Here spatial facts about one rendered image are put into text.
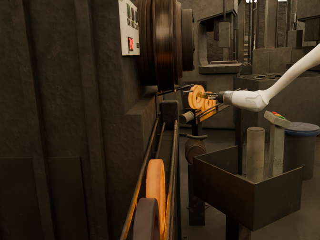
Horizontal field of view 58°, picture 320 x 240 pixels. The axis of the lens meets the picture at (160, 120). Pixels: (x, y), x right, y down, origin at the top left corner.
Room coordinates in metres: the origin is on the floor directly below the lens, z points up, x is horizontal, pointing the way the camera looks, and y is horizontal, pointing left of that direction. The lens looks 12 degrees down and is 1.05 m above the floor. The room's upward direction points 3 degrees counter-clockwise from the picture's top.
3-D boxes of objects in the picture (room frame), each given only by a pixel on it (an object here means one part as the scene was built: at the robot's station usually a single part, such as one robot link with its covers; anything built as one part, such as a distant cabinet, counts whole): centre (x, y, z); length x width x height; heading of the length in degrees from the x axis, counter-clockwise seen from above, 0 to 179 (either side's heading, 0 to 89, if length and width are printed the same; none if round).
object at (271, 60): (5.33, -2.23, 0.55); 1.10 x 0.53 x 1.10; 15
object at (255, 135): (1.99, -0.68, 0.26); 0.12 x 0.12 x 0.52
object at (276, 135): (2.02, -0.84, 0.31); 0.24 x 0.16 x 0.62; 175
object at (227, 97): (1.73, -0.42, 0.79); 0.09 x 0.06 x 0.09; 140
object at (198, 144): (1.72, -0.21, 0.27); 0.22 x 0.13 x 0.53; 175
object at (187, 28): (1.40, -0.15, 1.11); 0.28 x 0.06 x 0.28; 175
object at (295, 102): (3.74, -1.54, 0.39); 1.03 x 0.83 x 0.77; 100
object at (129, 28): (1.08, 0.09, 1.15); 0.26 x 0.02 x 0.18; 175
